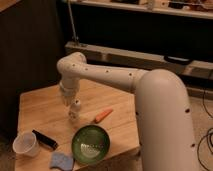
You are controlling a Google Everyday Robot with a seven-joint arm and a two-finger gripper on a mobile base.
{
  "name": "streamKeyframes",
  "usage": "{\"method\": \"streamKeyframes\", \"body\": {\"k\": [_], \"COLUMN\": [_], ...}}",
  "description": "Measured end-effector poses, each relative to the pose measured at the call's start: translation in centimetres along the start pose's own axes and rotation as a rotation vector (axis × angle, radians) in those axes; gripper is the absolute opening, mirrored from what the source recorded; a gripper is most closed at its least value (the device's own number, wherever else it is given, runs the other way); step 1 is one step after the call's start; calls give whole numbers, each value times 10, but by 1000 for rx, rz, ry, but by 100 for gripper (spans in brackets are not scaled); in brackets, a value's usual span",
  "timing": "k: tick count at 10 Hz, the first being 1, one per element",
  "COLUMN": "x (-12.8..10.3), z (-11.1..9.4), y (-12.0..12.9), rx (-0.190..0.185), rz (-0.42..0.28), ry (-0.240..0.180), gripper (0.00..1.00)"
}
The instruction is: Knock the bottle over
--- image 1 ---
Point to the clear plastic cup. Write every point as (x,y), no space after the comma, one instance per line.
(26,144)

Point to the wooden folding table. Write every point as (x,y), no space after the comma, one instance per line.
(43,110)

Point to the metal pole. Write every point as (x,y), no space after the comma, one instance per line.
(75,37)

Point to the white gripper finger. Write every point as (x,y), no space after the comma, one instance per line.
(65,102)

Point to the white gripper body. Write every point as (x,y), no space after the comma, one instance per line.
(69,93)

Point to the orange carrot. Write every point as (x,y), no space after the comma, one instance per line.
(102,115)

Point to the wooden shelf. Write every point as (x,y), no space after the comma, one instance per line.
(187,8)

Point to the green bowl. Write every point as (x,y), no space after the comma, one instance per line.
(90,144)

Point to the long grey case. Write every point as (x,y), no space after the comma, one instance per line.
(139,60)

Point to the blue sponge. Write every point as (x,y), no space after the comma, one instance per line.
(61,161)

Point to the black marker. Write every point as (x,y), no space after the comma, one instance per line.
(46,140)

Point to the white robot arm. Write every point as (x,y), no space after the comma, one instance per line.
(162,109)

